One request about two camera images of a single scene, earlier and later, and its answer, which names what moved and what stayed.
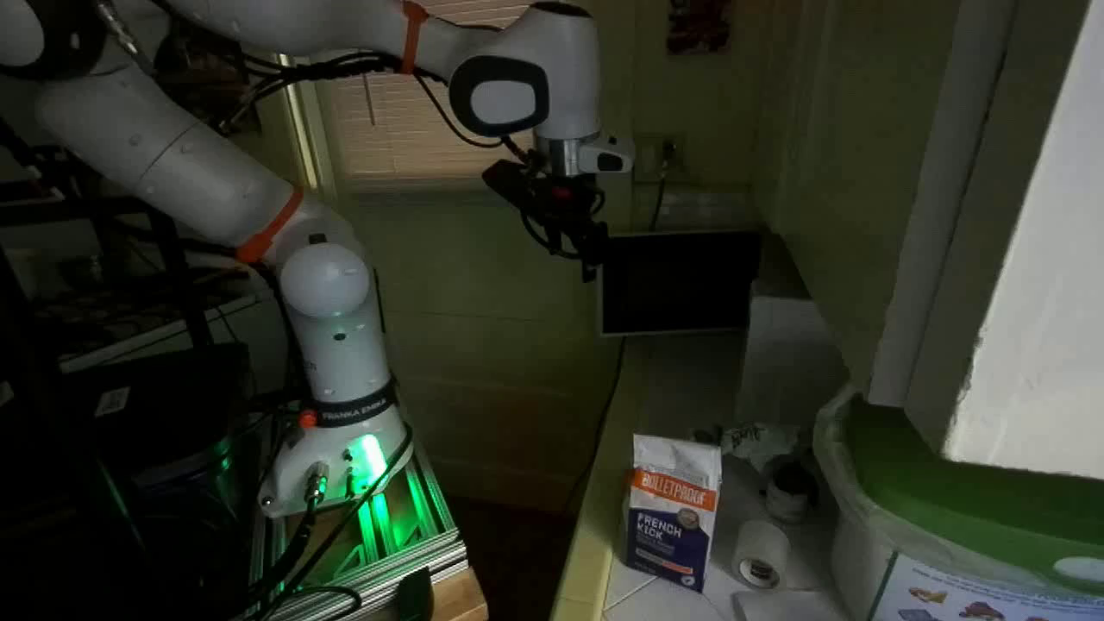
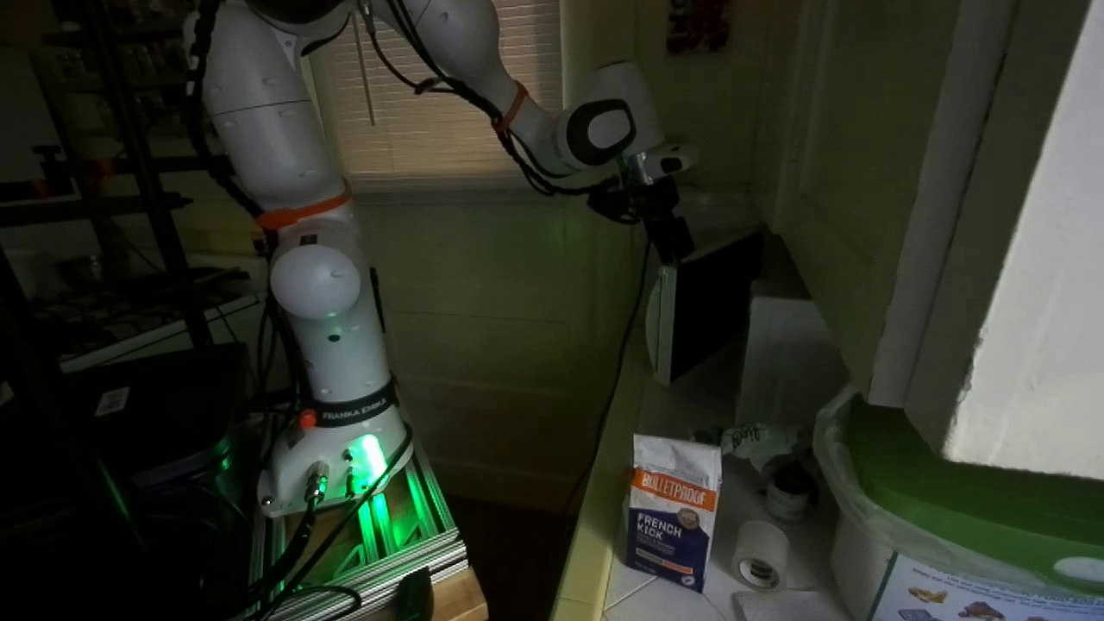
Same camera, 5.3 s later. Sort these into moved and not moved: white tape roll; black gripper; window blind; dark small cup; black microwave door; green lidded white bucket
Moved: black gripper; black microwave door
Not moved: white tape roll; green lidded white bucket; dark small cup; window blind
